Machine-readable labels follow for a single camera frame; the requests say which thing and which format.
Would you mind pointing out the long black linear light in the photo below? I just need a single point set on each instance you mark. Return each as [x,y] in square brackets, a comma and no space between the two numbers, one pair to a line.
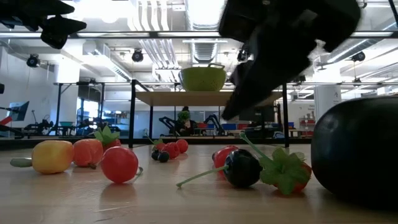
[342,83]
[155,33]

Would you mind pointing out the black hanging spotlight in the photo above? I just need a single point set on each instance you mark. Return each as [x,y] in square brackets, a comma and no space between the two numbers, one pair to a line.
[358,56]
[242,56]
[137,56]
[32,60]

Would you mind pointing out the black background robot arm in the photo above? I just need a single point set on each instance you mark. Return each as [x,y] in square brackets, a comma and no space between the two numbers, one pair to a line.
[214,121]
[169,123]

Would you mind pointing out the wooden riser shelf black legs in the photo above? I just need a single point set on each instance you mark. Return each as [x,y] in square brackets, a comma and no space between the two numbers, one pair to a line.
[186,99]

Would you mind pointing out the black background monitor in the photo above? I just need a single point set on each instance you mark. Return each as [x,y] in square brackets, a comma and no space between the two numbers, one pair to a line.
[264,114]

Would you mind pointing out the black toy cherry with stem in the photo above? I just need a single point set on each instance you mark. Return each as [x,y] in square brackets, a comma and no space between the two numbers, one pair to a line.
[242,168]

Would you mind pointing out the small dark toy blueberry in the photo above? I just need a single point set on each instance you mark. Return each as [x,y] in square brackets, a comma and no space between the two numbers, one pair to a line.
[163,156]
[155,154]

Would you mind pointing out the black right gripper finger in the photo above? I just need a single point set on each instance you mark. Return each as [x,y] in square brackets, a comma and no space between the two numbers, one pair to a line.
[242,71]
[273,68]

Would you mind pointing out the white building pillar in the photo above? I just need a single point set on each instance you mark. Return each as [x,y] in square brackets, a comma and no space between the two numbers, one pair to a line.
[66,81]
[325,102]

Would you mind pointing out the person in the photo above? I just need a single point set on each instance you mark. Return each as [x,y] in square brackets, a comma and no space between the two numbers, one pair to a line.
[188,126]

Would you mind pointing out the yellow orange toy peach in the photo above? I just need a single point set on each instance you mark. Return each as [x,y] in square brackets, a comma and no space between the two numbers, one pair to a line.
[52,156]

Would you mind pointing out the red storage shelf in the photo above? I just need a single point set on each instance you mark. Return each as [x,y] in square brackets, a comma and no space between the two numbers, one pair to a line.
[306,122]

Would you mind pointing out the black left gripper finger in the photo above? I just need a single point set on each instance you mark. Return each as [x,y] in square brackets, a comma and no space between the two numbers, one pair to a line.
[59,30]
[31,7]

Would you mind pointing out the green background plant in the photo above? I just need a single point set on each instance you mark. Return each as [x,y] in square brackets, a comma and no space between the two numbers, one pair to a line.
[183,115]

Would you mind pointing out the tilted grey blue screen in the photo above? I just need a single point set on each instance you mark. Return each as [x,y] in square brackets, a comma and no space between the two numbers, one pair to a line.
[18,110]

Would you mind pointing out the green colander bowl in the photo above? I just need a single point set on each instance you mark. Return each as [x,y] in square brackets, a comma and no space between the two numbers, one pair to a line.
[202,79]

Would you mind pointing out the dark toy avocado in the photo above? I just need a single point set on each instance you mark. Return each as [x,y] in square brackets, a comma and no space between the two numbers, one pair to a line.
[357,149]

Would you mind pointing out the toy strawberry green leaves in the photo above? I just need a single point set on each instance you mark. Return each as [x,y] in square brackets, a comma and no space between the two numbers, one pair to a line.
[284,174]
[107,138]

